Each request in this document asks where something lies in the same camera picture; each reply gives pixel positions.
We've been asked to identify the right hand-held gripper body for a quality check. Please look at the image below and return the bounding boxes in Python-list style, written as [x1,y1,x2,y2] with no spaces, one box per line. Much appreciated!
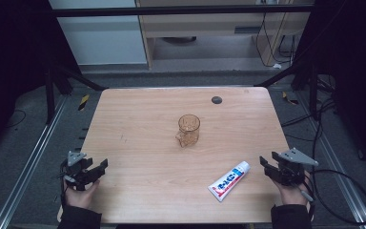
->
[271,147,319,187]

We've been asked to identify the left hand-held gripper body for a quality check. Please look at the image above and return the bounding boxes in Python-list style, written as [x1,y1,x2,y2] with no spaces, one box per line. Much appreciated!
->
[60,150,97,192]

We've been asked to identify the person's left hand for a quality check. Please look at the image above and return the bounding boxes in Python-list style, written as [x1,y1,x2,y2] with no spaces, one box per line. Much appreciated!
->
[63,178,101,210]

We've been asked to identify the person's right hand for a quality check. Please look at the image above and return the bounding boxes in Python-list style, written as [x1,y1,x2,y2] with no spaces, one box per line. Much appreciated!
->
[272,171,312,207]

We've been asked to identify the white toothpaste tube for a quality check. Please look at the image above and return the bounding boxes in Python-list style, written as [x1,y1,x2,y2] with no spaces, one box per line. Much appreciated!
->
[207,160,252,203]

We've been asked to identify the black yellow striped tape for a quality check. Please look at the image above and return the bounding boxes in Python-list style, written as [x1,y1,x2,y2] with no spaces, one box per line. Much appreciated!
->
[281,91,300,107]
[77,94,91,112]

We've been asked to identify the black metal stand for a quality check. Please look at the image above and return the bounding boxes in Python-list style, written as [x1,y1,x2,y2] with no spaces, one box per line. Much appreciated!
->
[254,58,320,120]
[43,58,109,126]

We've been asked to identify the amber glass mug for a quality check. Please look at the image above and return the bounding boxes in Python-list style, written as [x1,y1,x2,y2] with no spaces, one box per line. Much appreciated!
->
[174,114,202,149]

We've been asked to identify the dark curtain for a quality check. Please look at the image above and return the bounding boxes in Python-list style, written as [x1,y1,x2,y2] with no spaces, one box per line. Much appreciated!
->
[0,0,83,160]
[294,0,366,176]

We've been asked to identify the white cabinet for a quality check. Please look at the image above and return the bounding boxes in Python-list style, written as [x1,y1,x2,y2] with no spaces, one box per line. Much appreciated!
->
[48,0,148,67]

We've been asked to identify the light wooden desk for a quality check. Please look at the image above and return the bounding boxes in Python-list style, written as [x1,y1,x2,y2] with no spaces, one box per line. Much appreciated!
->
[134,0,314,72]

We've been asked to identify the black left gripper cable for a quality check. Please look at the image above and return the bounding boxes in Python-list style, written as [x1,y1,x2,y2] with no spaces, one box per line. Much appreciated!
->
[58,157,71,208]

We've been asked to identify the grey cable plug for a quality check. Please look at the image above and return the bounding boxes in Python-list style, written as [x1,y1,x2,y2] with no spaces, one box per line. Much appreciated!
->
[299,188,315,203]

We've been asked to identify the aluminium floor rail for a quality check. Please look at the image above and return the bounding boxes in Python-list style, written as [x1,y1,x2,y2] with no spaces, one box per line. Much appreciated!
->
[0,94,69,229]
[295,92,366,229]

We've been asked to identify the black floor cables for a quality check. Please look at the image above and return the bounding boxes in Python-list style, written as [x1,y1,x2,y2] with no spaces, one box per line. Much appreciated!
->
[280,74,339,179]

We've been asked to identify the black floor cable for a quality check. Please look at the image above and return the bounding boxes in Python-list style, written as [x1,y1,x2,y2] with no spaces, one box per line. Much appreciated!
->
[5,109,28,129]

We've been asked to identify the black hanging cables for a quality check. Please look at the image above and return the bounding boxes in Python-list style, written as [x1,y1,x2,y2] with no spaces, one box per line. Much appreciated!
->
[254,11,299,69]

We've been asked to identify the black horizontal frame bar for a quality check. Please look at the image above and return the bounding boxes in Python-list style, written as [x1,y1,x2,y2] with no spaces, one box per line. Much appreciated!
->
[48,4,315,18]

